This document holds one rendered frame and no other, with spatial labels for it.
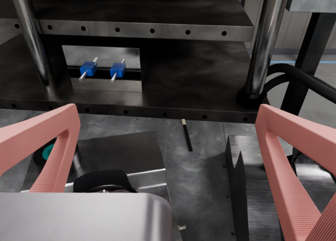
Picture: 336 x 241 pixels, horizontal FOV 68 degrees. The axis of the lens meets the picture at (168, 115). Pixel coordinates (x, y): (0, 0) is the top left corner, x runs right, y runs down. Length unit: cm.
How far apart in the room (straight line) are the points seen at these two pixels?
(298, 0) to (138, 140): 66
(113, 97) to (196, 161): 43
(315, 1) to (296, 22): 256
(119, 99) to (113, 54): 16
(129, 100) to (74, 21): 32
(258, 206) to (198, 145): 29
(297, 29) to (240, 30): 272
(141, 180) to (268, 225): 23
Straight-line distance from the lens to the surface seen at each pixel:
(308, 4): 95
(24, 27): 95
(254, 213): 46
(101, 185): 53
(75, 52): 95
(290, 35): 354
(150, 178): 50
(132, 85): 94
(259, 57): 82
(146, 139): 55
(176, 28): 84
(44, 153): 52
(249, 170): 48
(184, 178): 62
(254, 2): 326
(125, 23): 86
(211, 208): 58
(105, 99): 93
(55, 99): 98
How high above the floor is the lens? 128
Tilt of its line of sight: 37 degrees down
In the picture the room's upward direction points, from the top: straight up
